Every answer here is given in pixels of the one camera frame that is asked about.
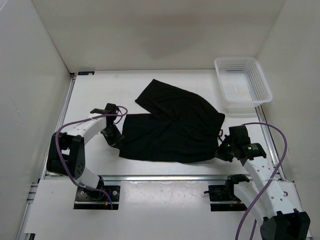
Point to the small blue label sticker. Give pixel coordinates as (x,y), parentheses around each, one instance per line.
(86,73)

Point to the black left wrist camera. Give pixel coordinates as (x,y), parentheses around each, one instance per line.
(110,108)

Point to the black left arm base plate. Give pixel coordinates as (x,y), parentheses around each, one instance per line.
(96,200)

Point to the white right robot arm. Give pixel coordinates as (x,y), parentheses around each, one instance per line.
(262,195)

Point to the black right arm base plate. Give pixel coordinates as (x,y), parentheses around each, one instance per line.
(222,197)

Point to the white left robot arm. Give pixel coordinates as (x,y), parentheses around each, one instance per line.
(66,154)

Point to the aluminium table edge rail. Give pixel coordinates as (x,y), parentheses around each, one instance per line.
(203,177)

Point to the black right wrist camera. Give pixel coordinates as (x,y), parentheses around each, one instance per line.
(241,146)

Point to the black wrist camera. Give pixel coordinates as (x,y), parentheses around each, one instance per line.
(241,146)
(110,108)

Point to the black shorts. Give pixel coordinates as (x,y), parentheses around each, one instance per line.
(179,126)

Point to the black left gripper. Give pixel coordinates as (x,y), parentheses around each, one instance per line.
(113,141)

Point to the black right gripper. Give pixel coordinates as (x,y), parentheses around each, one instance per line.
(220,153)

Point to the white plastic mesh basket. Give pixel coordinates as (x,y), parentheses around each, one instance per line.
(242,83)

